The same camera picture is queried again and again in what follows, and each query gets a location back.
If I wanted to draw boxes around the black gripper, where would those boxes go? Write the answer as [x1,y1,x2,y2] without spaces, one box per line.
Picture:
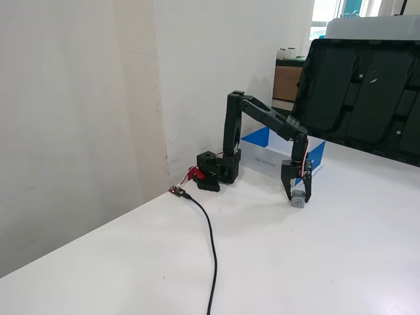
[280,157,314,202]

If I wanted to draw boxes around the gray block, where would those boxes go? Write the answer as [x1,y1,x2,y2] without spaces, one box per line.
[290,189,308,210]

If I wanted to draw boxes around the white and blue cardboard box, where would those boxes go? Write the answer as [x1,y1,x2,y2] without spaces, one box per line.
[240,127,326,186]

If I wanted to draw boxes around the black plastic moulded tray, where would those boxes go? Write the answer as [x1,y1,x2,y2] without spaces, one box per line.
[287,38,420,167]

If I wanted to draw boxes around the small controller board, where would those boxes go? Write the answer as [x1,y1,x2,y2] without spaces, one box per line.
[167,184,193,201]

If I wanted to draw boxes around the white plastic container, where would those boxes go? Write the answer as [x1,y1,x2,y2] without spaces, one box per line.
[325,14,420,42]

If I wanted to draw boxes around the red white servo wire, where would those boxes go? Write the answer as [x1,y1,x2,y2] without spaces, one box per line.
[300,137,312,179]

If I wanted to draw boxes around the black braided cable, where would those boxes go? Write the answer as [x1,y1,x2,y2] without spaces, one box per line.
[183,192,219,315]

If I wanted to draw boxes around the red handled black clamp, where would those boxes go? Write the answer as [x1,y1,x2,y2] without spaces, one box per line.
[185,166,221,193]

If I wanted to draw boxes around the thin red white wires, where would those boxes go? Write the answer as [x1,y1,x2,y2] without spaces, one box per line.
[177,170,194,189]

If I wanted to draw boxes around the window with white frame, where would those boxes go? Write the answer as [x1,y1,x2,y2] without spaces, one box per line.
[309,0,420,42]

